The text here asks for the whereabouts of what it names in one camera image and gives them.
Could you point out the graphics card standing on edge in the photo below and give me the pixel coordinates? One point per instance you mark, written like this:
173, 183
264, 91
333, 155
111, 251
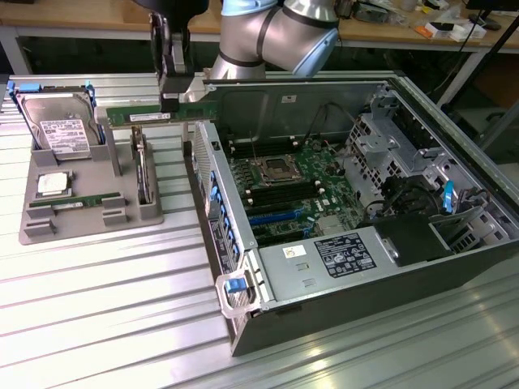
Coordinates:
142, 166

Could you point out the silver chipset heatsink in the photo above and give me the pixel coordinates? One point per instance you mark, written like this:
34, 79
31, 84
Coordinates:
329, 227

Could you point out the thin metal locking lever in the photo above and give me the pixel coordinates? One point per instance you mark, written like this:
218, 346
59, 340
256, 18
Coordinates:
254, 148

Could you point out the silver power supply with label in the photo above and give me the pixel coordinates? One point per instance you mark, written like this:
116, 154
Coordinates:
292, 275

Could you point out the blue expansion slot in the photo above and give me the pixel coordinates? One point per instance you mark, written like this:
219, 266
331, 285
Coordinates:
275, 217

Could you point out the black tripod pole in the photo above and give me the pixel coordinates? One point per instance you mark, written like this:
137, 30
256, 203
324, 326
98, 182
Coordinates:
486, 52

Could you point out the black expansion slot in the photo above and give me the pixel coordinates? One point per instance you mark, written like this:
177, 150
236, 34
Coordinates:
280, 238
265, 209

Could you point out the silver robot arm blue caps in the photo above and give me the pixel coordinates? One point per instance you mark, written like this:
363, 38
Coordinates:
275, 32

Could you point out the hard disk in blue carrier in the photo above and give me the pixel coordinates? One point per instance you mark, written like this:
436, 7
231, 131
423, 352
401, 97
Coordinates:
61, 121

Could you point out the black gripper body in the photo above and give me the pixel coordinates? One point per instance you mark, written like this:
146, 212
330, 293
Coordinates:
178, 10

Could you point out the green RAM stick white label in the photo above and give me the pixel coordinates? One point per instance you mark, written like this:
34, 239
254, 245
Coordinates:
138, 115

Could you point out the metal disk bay cage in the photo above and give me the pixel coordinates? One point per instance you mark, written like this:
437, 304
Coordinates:
385, 150

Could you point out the orange and white box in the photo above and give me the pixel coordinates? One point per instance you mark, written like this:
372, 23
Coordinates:
438, 29

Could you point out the CPU socket metal frame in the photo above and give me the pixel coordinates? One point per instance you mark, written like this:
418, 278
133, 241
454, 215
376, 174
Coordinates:
280, 169

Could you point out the grey parts rack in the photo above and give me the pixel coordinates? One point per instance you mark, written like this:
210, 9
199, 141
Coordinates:
81, 219

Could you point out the black monitor stand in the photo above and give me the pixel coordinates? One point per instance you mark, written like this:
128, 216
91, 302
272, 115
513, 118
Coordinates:
484, 16

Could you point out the silver CPU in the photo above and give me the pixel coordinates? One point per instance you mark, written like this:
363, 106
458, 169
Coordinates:
52, 184

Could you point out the open black PC case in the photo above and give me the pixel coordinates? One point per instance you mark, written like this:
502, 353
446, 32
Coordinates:
405, 291

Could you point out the wooden desk white frame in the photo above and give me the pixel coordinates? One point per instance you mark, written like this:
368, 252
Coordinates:
81, 14

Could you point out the blue plastic latch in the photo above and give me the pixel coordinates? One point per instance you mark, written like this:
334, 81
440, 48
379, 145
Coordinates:
448, 196

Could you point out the green motherboard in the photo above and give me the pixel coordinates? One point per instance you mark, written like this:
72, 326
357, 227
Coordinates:
324, 174

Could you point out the black RAM slot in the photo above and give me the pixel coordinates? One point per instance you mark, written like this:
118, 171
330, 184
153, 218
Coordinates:
286, 200
285, 195
264, 148
263, 144
265, 152
284, 185
284, 190
263, 139

